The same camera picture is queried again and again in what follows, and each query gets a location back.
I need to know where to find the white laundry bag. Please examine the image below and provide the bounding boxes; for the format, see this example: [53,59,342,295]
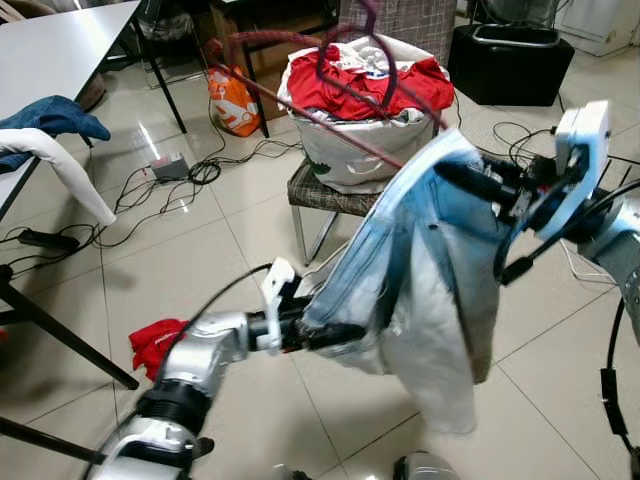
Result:
[278,35,453,194]

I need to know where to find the grey power box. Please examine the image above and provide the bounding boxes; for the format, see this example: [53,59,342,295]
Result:
[150,153,191,183]

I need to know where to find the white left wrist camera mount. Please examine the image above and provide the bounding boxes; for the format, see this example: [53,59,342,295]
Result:
[258,258,299,353]

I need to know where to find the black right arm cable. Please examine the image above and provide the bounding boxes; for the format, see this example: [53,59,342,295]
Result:
[493,180,640,436]

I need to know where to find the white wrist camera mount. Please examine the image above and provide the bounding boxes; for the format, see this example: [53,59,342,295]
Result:
[530,100,613,241]
[258,258,299,353]

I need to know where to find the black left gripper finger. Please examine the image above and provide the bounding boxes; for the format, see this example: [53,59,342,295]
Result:
[305,322,368,351]

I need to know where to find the dark red plastic hanger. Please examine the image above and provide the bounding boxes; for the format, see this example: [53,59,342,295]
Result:
[205,0,451,171]

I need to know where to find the white table black legs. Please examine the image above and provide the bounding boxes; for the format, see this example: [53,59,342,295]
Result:
[0,0,191,221]

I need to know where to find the white low cabinet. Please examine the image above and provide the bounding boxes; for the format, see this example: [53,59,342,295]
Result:
[555,0,640,56]

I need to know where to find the black floor cable tangle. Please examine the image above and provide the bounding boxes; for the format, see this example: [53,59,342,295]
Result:
[0,135,301,271]

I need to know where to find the red crumpled cloth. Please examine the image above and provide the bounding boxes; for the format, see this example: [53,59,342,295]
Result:
[128,318,191,381]

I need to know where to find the black power strip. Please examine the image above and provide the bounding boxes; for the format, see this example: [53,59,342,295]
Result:
[18,228,81,253]

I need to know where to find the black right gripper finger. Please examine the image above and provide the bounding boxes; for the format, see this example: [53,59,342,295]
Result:
[435,160,513,206]

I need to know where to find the orange white bag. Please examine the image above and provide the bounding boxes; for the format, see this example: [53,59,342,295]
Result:
[207,65,263,138]

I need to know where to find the black square bin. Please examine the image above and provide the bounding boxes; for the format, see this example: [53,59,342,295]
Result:
[447,22,576,108]

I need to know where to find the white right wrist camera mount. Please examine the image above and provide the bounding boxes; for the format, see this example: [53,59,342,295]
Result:
[530,100,613,241]

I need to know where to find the plaid cushion metal chair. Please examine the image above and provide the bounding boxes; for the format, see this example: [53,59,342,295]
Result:
[287,0,461,266]

